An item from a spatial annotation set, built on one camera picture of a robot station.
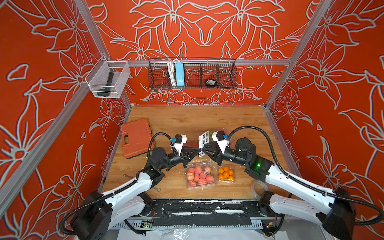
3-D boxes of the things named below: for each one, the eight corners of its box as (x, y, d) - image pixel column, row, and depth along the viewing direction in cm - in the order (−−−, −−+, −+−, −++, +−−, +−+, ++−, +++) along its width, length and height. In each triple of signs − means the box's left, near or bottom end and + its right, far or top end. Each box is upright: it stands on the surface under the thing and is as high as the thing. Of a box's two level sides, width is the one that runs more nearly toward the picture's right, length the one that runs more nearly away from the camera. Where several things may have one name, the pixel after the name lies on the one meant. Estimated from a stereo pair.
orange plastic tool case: (126, 160, 91) (123, 156, 87) (122, 129, 107) (120, 124, 103) (156, 150, 96) (155, 146, 92) (148, 121, 112) (147, 117, 108)
